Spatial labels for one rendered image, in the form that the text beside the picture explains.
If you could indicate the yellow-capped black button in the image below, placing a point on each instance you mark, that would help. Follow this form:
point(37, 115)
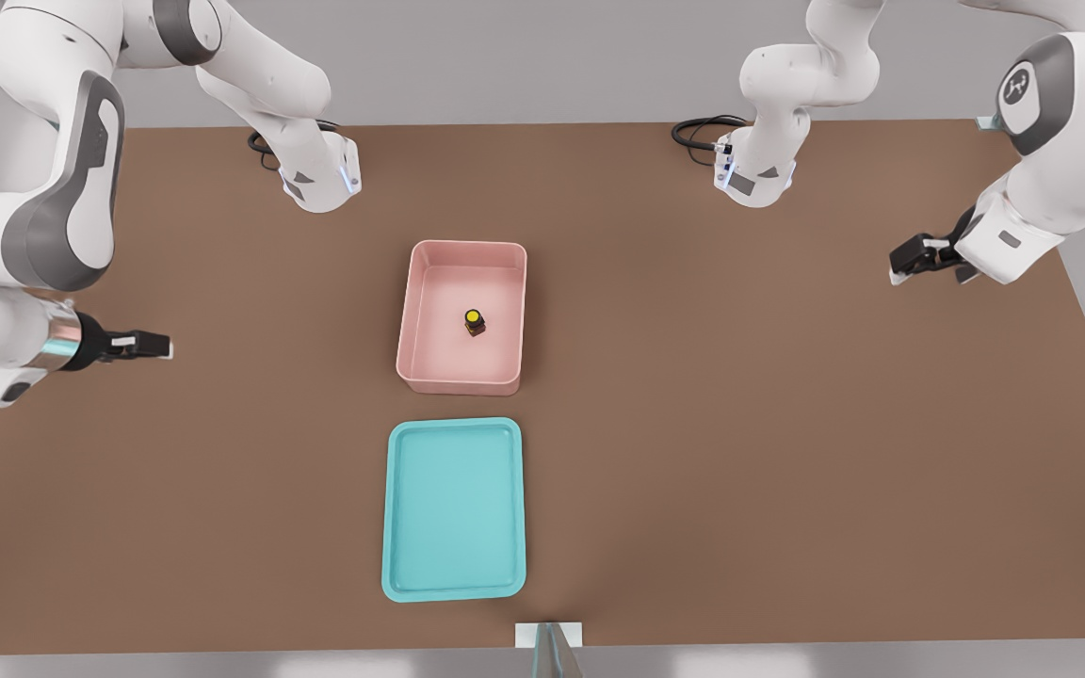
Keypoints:
point(475, 322)

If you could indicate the pink plastic box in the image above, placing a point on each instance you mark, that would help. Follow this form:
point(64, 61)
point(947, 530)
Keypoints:
point(463, 316)

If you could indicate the pale blue-green tray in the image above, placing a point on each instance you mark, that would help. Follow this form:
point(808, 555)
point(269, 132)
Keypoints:
point(454, 509)

